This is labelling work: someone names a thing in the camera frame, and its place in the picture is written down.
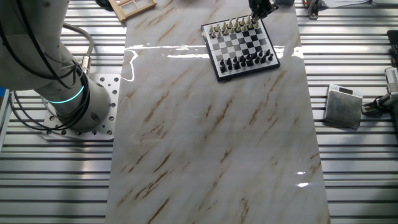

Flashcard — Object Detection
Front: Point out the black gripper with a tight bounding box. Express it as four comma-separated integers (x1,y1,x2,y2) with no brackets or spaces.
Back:
248,0,279,22

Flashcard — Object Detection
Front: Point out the black framed chessboard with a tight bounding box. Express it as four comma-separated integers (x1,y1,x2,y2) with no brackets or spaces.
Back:
200,14,281,82

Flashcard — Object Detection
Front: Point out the steel digital scale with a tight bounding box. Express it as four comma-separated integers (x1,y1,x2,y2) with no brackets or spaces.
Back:
323,83,364,130

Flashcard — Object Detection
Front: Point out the black stand bracket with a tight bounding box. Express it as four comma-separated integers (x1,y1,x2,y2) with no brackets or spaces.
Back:
306,0,323,21

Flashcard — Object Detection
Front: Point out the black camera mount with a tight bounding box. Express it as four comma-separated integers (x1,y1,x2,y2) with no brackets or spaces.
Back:
386,29,398,68

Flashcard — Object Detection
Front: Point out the wooden window frame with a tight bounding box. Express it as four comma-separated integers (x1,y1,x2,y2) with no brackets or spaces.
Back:
108,0,157,22

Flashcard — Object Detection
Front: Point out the small grey camera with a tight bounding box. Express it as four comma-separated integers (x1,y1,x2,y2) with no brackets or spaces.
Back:
384,66,398,96

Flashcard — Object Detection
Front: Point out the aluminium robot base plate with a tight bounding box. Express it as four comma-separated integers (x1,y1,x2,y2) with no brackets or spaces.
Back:
42,73,121,141

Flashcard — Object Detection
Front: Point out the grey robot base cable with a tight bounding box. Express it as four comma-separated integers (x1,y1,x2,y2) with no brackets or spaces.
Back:
62,22,95,77

